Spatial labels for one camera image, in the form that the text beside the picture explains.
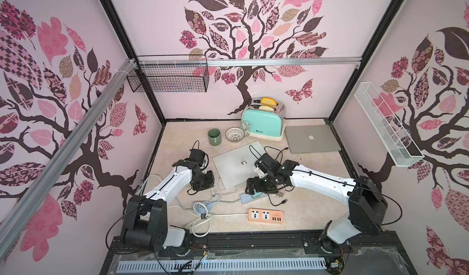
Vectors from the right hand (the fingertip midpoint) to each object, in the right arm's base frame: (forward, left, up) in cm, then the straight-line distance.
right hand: (255, 193), depth 80 cm
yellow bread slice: (+52, -10, +10) cm, 54 cm away
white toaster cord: (+37, +2, +3) cm, 38 cm away
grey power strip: (0, +4, -6) cm, 8 cm away
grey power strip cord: (-1, +35, -8) cm, 36 cm away
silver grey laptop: (+37, -37, -7) cm, 53 cm away
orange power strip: (-8, -5, -6) cm, 11 cm away
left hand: (+4, +20, -3) cm, 21 cm away
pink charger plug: (+2, -13, -7) cm, 15 cm away
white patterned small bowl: (+40, +9, -6) cm, 42 cm away
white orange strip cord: (-8, +20, -4) cm, 22 cm away
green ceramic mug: (+36, +21, -2) cm, 41 cm away
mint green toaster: (+41, -9, +5) cm, 43 cm away
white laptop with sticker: (+19, +9, -7) cm, 22 cm away
